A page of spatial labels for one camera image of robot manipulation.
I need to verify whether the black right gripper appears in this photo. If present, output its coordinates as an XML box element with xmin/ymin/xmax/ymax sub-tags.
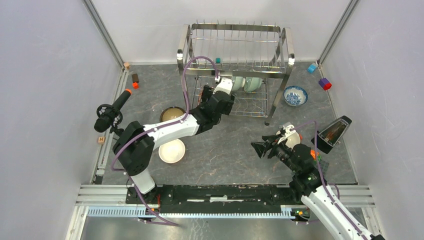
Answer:
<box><xmin>249</xmin><ymin>133</ymin><xmax>299</xmax><ymax>174</ymax></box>

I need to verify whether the teal glazed bowl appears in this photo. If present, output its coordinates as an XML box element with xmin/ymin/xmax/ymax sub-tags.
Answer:
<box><xmin>285</xmin><ymin>131</ymin><xmax>301</xmax><ymax>149</ymax></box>

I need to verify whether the black patterned bowl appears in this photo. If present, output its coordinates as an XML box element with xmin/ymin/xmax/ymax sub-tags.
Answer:
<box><xmin>159</xmin><ymin>106</ymin><xmax>186</xmax><ymax>122</ymax></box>

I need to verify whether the blue white floral bowl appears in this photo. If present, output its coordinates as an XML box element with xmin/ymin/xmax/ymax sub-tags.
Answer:
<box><xmin>283</xmin><ymin>85</ymin><xmax>308</xmax><ymax>107</ymax></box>

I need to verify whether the stainless steel dish rack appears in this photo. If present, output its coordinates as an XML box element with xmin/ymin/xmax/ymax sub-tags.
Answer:
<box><xmin>176</xmin><ymin>22</ymin><xmax>296</xmax><ymax>121</ymax></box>

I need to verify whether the orange bowl white inside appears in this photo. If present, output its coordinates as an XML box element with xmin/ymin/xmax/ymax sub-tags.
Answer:
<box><xmin>158</xmin><ymin>139</ymin><xmax>186</xmax><ymax>164</ymax></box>

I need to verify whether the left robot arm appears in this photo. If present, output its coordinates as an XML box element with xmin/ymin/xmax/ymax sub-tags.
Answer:
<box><xmin>112</xmin><ymin>85</ymin><xmax>236</xmax><ymax>204</ymax></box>

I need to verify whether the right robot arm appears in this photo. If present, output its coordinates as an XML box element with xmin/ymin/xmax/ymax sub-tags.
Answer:
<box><xmin>250</xmin><ymin>135</ymin><xmax>384</xmax><ymax>240</ymax></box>

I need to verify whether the green checked small bowl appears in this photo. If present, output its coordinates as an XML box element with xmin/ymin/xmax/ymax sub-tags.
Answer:
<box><xmin>231</xmin><ymin>76</ymin><xmax>246</xmax><ymax>92</ymax></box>

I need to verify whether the pale green bowl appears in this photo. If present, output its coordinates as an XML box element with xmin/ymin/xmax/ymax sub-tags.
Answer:
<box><xmin>243</xmin><ymin>77</ymin><xmax>263</xmax><ymax>93</ymax></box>

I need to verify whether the orange arch block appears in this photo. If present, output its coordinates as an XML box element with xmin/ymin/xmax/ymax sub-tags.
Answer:
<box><xmin>310</xmin><ymin>149</ymin><xmax>320</xmax><ymax>160</ymax></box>

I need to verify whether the black metronome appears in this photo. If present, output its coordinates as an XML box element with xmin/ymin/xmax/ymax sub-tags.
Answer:
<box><xmin>311</xmin><ymin>115</ymin><xmax>352</xmax><ymax>154</ymax></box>

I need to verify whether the grey lego baseplate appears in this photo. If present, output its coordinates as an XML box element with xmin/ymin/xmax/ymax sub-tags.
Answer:
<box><xmin>319</xmin><ymin>160</ymin><xmax>330</xmax><ymax>177</ymax></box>

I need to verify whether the brown block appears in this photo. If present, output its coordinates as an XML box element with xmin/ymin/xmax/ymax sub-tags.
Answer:
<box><xmin>131</xmin><ymin>73</ymin><xmax>139</xmax><ymax>83</ymax></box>

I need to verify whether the wooden cube corner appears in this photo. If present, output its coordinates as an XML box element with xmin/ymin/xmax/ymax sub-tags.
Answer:
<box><xmin>123</xmin><ymin>62</ymin><xmax>131</xmax><ymax>70</ymax></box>

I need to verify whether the red purple block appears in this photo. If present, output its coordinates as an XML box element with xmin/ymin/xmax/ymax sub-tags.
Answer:
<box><xmin>318</xmin><ymin>77</ymin><xmax>332</xmax><ymax>91</ymax></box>

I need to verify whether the light blue block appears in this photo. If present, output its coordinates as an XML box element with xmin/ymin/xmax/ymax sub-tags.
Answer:
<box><xmin>307</xmin><ymin>62</ymin><xmax>318</xmax><ymax>74</ymax></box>

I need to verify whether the black mini tripod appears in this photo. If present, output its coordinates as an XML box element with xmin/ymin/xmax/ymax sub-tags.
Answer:
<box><xmin>109</xmin><ymin>125</ymin><xmax>125</xmax><ymax>137</ymax></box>

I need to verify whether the black microphone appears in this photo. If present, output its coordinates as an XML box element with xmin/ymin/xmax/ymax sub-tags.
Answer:
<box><xmin>94</xmin><ymin>89</ymin><xmax>132</xmax><ymax>133</ymax></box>

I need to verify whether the wooden letter cube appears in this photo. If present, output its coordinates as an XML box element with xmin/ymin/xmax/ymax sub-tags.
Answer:
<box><xmin>97</xmin><ymin>136</ymin><xmax>106</xmax><ymax>145</ymax></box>

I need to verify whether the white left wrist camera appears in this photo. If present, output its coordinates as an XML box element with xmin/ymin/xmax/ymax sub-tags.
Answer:
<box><xmin>213</xmin><ymin>76</ymin><xmax>233</xmax><ymax>95</ymax></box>

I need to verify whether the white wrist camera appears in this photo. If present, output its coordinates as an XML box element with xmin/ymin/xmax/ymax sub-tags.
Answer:
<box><xmin>276</xmin><ymin>122</ymin><xmax>296</xmax><ymax>144</ymax></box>
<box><xmin>213</xmin><ymin>76</ymin><xmax>233</xmax><ymax>95</ymax></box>

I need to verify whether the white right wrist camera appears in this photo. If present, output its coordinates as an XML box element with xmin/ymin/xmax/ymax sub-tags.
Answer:
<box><xmin>276</xmin><ymin>122</ymin><xmax>296</xmax><ymax>144</ymax></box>

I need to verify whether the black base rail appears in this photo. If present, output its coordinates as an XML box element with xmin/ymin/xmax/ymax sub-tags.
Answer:
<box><xmin>125</xmin><ymin>184</ymin><xmax>301</xmax><ymax>214</ymax></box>

